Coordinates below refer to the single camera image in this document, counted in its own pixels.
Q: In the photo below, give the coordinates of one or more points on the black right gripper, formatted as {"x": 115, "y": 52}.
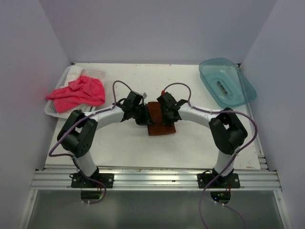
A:
{"x": 167, "y": 121}

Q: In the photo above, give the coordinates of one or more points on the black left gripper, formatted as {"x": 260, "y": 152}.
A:
{"x": 144, "y": 120}

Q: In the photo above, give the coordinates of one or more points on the brown towel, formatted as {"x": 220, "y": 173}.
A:
{"x": 158, "y": 128}

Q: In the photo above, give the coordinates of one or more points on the pink towel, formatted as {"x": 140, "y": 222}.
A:
{"x": 84, "y": 90}

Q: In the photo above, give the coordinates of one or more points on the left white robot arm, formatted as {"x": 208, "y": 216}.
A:
{"x": 77, "y": 134}

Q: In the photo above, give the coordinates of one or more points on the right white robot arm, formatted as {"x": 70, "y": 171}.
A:
{"x": 227, "y": 130}

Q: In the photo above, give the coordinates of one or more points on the blue transparent plastic tub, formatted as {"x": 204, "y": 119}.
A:
{"x": 226, "y": 83}

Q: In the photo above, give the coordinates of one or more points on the white plastic basket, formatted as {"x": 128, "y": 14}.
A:
{"x": 97, "y": 73}

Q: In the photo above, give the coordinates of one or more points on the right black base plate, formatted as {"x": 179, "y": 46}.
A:
{"x": 229, "y": 181}

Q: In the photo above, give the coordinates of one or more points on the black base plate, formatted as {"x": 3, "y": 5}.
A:
{"x": 79, "y": 181}
{"x": 229, "y": 181}

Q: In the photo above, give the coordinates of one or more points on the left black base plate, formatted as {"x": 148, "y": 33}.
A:
{"x": 79, "y": 181}

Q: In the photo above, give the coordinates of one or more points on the aluminium mounting rail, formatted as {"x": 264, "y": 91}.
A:
{"x": 144, "y": 179}

